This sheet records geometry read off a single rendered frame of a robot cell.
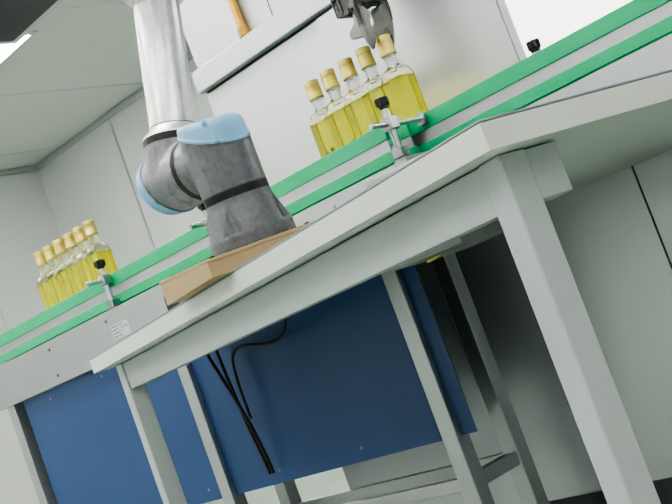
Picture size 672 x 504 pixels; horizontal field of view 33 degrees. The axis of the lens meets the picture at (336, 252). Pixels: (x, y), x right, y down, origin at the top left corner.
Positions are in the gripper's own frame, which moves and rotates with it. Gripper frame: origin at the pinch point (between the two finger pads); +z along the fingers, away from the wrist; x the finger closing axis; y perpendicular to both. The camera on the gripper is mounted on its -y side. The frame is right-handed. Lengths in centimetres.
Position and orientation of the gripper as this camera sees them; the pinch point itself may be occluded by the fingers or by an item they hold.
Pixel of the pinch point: (383, 40)
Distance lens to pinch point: 242.2
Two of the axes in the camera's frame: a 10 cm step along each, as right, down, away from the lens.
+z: 3.5, 9.3, -0.8
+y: -6.0, 2.9, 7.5
